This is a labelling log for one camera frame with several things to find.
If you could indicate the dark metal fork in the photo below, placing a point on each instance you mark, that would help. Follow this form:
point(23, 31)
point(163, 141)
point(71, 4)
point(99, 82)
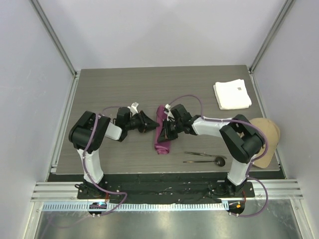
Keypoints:
point(204, 154)

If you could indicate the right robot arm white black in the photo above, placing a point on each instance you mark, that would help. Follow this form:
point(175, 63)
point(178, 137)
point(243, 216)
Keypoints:
point(243, 140)

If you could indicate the tan baseball cap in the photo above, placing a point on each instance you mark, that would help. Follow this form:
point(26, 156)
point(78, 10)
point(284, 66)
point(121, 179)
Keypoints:
point(272, 133)

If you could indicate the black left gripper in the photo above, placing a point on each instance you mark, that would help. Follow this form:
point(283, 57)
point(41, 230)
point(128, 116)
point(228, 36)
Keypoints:
point(146, 123)

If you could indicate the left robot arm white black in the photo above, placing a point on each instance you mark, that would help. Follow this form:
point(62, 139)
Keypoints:
point(87, 136)

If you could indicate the aluminium front rail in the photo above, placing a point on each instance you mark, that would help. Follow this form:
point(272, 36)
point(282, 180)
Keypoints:
point(65, 191)

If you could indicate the aluminium frame post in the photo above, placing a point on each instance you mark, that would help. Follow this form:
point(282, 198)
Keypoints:
point(53, 36)
point(279, 20)

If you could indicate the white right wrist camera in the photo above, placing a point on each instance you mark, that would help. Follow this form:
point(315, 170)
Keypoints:
point(168, 113)

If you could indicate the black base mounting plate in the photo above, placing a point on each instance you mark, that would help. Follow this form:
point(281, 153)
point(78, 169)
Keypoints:
point(185, 188)

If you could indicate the dark metal spoon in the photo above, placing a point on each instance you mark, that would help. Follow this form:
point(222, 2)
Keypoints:
point(219, 161)

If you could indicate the slotted cable duct strip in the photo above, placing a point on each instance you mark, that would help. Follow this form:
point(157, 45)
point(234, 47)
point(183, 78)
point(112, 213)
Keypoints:
point(100, 206)

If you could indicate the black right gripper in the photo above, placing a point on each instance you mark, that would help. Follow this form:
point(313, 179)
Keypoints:
point(165, 133)

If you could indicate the aluminium frame post left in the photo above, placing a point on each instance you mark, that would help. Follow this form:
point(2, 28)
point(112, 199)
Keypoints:
point(53, 36)

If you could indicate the magenta cloth napkin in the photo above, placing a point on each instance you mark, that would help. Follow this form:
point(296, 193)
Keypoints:
point(161, 148)

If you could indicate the aluminium frame post right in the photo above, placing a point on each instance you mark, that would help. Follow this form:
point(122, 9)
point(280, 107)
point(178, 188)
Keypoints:
point(279, 20)

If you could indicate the white folded towel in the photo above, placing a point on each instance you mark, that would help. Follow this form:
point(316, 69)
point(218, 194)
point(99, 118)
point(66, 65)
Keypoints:
point(232, 95)

